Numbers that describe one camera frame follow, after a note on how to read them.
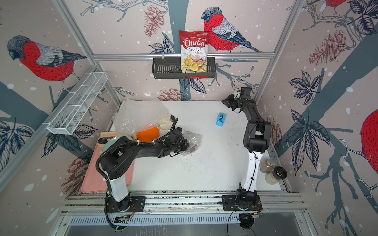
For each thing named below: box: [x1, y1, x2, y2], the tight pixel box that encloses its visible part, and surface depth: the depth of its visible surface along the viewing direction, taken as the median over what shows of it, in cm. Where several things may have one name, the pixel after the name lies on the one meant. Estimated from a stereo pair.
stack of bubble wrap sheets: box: [113, 98, 174, 137], surface depth 108 cm
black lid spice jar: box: [264, 166, 288, 186], surface depth 75 cm
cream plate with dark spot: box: [157, 120, 174, 130], surface depth 107 cm
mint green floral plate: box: [102, 136, 133, 154], surface depth 55 cm
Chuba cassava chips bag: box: [178, 29, 211, 73], surface depth 87 cm
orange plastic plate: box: [137, 126, 160, 143], surface depth 102 cm
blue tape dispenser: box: [215, 112, 226, 128], surface depth 109 cm
